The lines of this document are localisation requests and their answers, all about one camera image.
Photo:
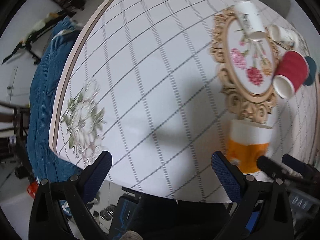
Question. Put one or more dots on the white checked floral tablecloth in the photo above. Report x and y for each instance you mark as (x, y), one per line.
(157, 83)

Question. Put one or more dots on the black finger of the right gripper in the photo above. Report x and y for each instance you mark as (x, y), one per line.
(275, 171)

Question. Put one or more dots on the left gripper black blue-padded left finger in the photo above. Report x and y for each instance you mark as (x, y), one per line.
(47, 220)

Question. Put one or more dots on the blue textured cloth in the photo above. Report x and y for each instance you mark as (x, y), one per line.
(43, 88)

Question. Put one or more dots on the tall white paper cup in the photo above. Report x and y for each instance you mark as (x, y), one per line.
(250, 20)

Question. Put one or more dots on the orange and white cup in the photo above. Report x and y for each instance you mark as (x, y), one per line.
(247, 142)

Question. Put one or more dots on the black tripod stand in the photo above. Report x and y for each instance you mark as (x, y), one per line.
(39, 29)

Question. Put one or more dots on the dark teal round coaster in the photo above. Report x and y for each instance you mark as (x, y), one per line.
(312, 71)

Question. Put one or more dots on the black blue box below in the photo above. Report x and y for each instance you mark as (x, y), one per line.
(123, 213)

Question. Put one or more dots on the small white patterned cup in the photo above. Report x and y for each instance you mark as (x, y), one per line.
(284, 36)

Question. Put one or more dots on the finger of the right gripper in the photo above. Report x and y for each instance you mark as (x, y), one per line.
(307, 171)

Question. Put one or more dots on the red ribbed paper cup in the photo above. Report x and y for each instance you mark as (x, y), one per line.
(290, 74)

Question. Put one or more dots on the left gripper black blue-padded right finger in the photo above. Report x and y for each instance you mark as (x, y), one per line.
(262, 208)

